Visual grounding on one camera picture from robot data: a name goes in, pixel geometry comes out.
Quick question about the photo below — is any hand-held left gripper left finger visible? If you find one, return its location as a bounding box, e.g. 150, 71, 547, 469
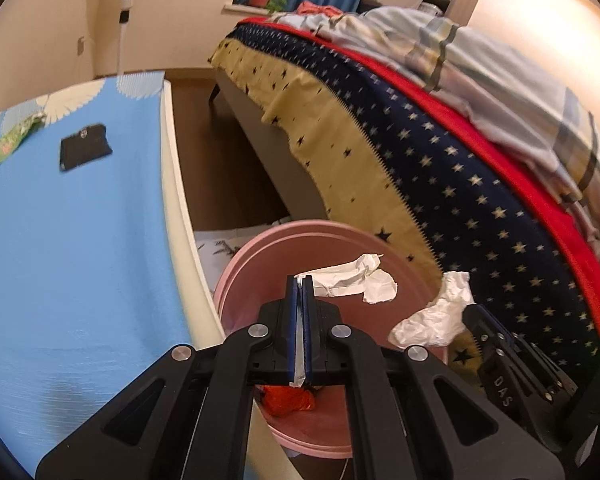
35, 275, 304, 480

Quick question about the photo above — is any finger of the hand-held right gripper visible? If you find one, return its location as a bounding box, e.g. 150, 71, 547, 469
461, 304, 579, 402

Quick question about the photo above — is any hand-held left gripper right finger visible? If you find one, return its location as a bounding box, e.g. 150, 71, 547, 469
304, 275, 566, 480

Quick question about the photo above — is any white tissue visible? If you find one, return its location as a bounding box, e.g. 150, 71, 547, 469
290, 252, 399, 389
388, 270, 474, 349

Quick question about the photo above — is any pink plastic bin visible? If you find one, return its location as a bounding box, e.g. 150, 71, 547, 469
212, 218, 452, 461

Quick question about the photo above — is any red plastic bag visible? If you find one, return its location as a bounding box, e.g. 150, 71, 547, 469
259, 384, 317, 419

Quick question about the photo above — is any white leaf print sheet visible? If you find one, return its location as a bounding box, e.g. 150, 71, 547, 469
194, 229, 262, 292

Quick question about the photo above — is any white table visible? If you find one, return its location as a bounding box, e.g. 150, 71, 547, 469
160, 79, 301, 480

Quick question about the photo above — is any bed with star blanket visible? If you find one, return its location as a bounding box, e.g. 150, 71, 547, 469
208, 17, 600, 387

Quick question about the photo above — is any blue feather print table mat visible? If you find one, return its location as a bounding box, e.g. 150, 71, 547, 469
0, 74, 253, 479

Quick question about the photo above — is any black wallet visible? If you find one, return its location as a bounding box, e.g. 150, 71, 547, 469
59, 123, 114, 173

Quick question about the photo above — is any plaid quilt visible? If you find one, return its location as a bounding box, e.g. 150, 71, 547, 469
270, 5, 600, 287

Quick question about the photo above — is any coral pink garment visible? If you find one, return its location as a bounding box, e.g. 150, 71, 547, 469
297, 0, 344, 17

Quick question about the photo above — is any white windowsill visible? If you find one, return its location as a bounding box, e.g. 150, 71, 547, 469
223, 2, 277, 14

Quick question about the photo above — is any green snack wrapper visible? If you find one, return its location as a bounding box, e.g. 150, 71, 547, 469
0, 113, 47, 165

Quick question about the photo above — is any white standing fan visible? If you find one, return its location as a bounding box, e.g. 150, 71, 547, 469
87, 0, 164, 79

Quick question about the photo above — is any grey bed frame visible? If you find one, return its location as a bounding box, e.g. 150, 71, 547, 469
209, 72, 332, 224

